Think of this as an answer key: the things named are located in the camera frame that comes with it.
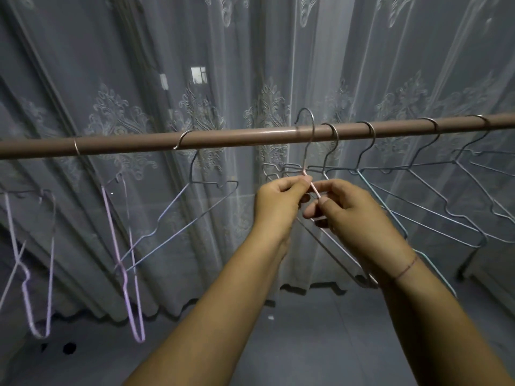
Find person's right hand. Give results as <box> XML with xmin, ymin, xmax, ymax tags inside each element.
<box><xmin>303</xmin><ymin>179</ymin><xmax>418</xmax><ymax>280</ymax></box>

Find person's left hand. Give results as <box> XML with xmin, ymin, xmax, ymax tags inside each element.
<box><xmin>253</xmin><ymin>175</ymin><xmax>314</xmax><ymax>248</ymax></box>

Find pink wire hanger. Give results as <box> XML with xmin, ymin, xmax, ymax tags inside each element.
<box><xmin>295</xmin><ymin>107</ymin><xmax>380</xmax><ymax>289</ymax></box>

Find person's right forearm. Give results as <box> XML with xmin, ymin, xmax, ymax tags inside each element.
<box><xmin>377</xmin><ymin>255</ymin><xmax>515</xmax><ymax>386</ymax></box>

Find person's left forearm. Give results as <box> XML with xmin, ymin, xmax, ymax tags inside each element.
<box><xmin>124</xmin><ymin>232</ymin><xmax>291</xmax><ymax>386</ymax></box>

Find white cabinet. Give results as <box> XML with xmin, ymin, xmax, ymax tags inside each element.
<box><xmin>458</xmin><ymin>233</ymin><xmax>515</xmax><ymax>318</ymax></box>

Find sheer embroidered white curtain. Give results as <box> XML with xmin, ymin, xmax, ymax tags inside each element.
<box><xmin>0</xmin><ymin>0</ymin><xmax>515</xmax><ymax>324</ymax></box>

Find teal wire hanger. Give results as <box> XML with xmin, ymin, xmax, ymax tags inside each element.
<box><xmin>282</xmin><ymin>123</ymin><xmax>458</xmax><ymax>298</ymax></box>

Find brown clothes rail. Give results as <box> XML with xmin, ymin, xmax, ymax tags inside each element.
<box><xmin>0</xmin><ymin>113</ymin><xmax>515</xmax><ymax>160</ymax></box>

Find silver wire hanger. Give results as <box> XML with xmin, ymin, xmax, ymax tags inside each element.
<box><xmin>452</xmin><ymin>114</ymin><xmax>515</xmax><ymax>186</ymax></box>
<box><xmin>358</xmin><ymin>117</ymin><xmax>515</xmax><ymax>226</ymax></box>
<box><xmin>322</xmin><ymin>121</ymin><xmax>488</xmax><ymax>249</ymax></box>

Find thin red string bracelet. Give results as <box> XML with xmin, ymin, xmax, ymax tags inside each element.
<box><xmin>391</xmin><ymin>255</ymin><xmax>419</xmax><ymax>282</ymax></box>

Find blue-grey wire hanger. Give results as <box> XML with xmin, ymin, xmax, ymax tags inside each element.
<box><xmin>114</xmin><ymin>129</ymin><xmax>240</xmax><ymax>275</ymax></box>

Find purple wire hanger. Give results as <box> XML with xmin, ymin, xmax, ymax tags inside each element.
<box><xmin>0</xmin><ymin>189</ymin><xmax>57</xmax><ymax>340</ymax></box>
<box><xmin>73</xmin><ymin>137</ymin><xmax>146</xmax><ymax>344</ymax></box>

